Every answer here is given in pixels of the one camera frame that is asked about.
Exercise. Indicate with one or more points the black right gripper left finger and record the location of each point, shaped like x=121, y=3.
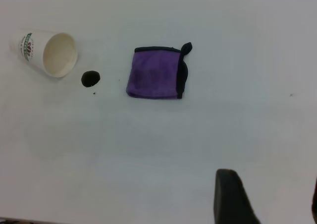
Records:
x=230, y=199

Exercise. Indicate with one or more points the purple cloth with black trim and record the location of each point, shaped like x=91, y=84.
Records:
x=153, y=72

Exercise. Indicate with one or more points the dark coffee spill stain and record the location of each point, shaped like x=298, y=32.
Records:
x=90, y=78

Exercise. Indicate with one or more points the white paper coffee cup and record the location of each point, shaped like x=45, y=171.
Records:
x=27, y=48

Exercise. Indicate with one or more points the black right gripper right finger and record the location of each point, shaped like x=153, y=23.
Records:
x=315, y=204

